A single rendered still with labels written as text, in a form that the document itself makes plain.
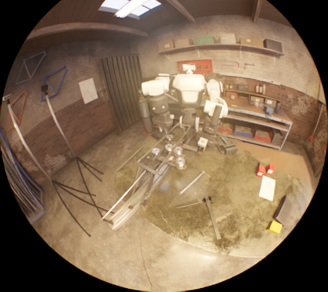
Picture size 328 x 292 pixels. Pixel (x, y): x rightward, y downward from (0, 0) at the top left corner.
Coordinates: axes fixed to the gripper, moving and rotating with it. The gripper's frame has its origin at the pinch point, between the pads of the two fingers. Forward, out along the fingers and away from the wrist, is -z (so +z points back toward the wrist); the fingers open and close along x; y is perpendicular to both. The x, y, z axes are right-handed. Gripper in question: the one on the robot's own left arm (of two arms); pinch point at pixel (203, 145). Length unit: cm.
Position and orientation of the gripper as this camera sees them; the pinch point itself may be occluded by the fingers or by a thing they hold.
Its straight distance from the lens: 64.9
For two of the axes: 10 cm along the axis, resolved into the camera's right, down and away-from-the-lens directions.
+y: -5.5, 3.5, -7.6
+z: 1.1, -8.7, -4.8
